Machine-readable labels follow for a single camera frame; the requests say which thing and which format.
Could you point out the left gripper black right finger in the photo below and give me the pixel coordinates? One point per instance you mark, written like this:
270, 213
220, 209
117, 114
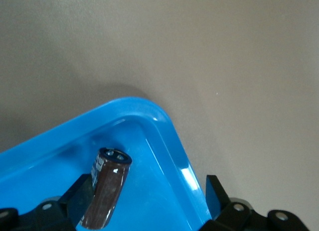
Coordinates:
236, 216

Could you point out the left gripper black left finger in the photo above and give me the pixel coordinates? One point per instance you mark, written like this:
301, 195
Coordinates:
49, 216

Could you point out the brown cylindrical capacitor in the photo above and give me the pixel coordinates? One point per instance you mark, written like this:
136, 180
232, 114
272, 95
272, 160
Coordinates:
107, 191

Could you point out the blue plastic tray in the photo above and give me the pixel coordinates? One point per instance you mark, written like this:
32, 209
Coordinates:
149, 191

